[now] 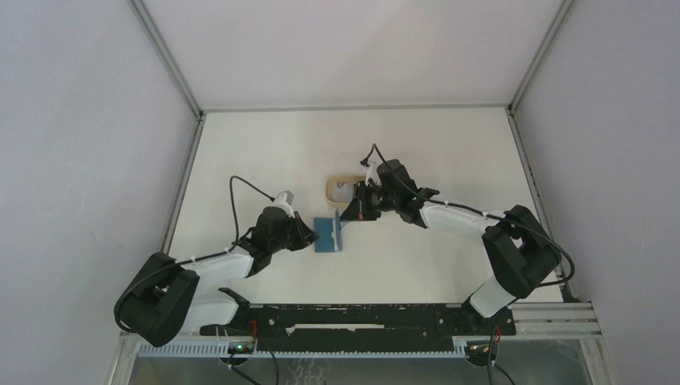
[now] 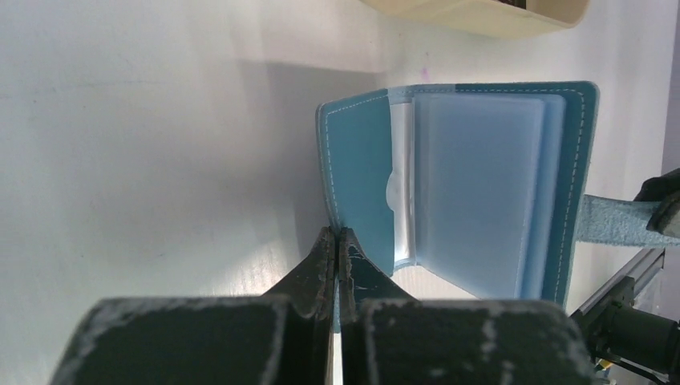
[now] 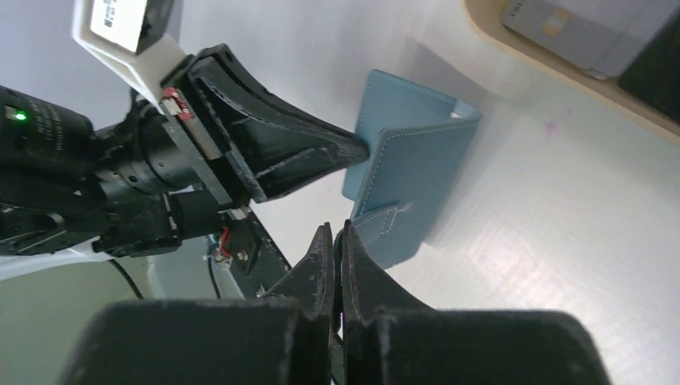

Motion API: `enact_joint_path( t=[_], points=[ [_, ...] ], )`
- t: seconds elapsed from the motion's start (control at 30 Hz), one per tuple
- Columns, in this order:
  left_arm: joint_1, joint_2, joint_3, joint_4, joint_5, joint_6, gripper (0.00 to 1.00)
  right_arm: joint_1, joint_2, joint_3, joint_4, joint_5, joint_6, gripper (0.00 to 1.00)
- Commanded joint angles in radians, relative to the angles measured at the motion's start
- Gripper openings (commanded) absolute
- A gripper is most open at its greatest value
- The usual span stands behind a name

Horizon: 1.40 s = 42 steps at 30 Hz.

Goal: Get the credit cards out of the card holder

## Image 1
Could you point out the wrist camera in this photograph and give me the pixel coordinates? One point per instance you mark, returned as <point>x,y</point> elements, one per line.
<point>283,201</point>
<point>372,177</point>

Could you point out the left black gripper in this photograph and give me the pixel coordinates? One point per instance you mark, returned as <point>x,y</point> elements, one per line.
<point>305,235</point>

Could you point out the white toothed cable duct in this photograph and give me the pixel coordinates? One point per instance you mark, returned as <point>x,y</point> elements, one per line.
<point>224,349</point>

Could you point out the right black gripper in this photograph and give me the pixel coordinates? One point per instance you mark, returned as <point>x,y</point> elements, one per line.
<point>358,208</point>

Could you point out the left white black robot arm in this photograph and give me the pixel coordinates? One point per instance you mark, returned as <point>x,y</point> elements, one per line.
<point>168,297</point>

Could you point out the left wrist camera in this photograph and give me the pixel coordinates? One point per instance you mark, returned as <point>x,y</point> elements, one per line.
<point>283,201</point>

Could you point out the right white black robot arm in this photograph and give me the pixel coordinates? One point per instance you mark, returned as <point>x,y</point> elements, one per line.
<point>519,251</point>

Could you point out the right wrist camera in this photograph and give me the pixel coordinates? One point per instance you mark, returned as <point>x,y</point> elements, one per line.
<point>372,177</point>

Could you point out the white card in tray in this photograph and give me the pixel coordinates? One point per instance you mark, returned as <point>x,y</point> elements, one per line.
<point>342,192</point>

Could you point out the beige oval tray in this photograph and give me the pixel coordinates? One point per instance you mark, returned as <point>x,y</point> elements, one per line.
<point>340,178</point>

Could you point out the blue card holder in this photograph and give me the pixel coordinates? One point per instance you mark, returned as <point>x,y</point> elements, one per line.
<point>329,231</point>

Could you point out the black mounting base plate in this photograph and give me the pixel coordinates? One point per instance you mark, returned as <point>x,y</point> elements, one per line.
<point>382,326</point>

